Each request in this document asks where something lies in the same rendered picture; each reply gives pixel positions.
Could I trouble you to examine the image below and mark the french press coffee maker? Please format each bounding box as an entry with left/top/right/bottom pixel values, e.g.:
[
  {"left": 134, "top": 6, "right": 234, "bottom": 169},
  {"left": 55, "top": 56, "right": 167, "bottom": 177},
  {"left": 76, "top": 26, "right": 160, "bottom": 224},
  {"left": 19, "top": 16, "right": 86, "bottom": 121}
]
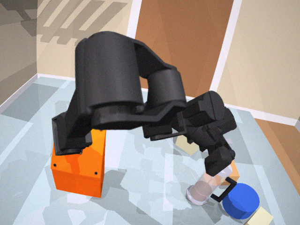
[{"left": 187, "top": 165, "right": 237, "bottom": 205}]

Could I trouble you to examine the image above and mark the blue cylinder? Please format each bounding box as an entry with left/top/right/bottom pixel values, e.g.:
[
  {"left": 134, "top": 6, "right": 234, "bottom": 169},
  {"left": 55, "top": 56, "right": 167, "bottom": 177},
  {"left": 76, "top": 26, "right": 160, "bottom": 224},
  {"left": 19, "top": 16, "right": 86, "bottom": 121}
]
[{"left": 222, "top": 183, "right": 260, "bottom": 219}]

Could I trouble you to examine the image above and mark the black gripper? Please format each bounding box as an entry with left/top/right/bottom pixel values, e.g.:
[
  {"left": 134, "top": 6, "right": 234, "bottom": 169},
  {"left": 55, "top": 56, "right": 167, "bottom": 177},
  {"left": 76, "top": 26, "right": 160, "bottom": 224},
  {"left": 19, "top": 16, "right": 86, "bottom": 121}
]
[{"left": 186, "top": 125, "right": 235, "bottom": 177}]

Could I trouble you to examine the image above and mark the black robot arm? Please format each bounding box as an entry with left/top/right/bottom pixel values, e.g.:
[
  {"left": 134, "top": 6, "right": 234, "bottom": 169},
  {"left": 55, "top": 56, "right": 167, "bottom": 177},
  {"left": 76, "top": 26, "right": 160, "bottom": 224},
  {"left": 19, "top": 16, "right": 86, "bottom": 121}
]
[{"left": 52, "top": 31, "right": 237, "bottom": 156}]

